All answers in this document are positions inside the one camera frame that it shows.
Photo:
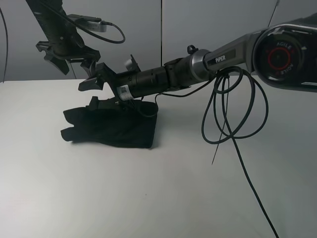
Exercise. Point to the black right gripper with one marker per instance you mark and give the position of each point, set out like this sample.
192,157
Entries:
102,75

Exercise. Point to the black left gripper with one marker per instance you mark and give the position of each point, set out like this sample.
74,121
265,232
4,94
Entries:
68,46

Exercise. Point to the black printed t-shirt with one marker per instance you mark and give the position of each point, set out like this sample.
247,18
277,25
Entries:
129,126

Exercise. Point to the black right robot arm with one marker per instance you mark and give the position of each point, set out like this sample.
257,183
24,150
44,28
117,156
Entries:
283,56

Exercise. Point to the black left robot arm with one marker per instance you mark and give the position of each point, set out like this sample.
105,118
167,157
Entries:
52,18

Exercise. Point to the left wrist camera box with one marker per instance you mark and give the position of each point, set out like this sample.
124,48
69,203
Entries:
94,24

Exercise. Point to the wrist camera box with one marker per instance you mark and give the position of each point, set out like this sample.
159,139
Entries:
94,24
131,65

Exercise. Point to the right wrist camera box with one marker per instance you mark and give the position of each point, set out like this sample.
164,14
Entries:
131,65

